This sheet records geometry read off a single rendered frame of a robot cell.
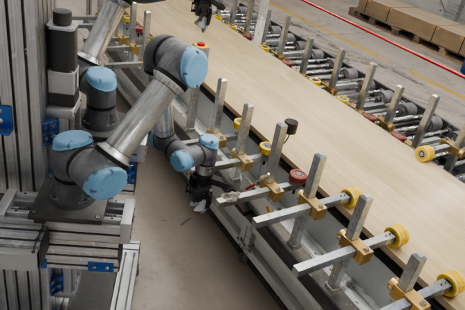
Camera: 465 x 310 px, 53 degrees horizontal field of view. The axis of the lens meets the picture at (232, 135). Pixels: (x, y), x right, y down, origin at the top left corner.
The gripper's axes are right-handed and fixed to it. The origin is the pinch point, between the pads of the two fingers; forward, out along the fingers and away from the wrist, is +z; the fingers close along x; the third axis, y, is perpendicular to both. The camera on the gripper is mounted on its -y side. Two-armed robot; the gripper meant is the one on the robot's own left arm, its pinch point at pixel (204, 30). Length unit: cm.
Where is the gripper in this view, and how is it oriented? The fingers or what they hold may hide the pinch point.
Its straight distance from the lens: 246.9
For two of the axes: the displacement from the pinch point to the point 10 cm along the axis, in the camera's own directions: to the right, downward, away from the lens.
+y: -8.5, 1.3, -5.0
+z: -1.6, 8.6, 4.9
